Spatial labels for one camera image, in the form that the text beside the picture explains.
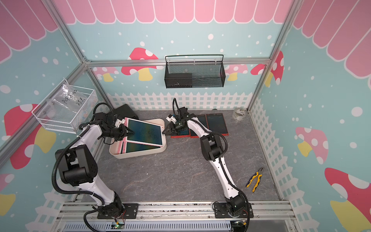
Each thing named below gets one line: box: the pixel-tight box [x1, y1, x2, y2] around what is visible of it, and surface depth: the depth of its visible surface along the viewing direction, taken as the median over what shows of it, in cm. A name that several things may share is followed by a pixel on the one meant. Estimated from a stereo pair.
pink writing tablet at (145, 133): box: [124, 116, 164, 147], surface depth 98 cm
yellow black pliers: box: [245, 167, 264, 193], surface depth 85 cm
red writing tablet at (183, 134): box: [170, 128, 191, 139], surface depth 104 cm
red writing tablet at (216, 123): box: [205, 113, 230, 136], surface depth 117 cm
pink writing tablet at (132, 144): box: [117, 136, 164, 155], surface depth 98 cm
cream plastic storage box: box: [109, 118, 167, 160], surface depth 95 cm
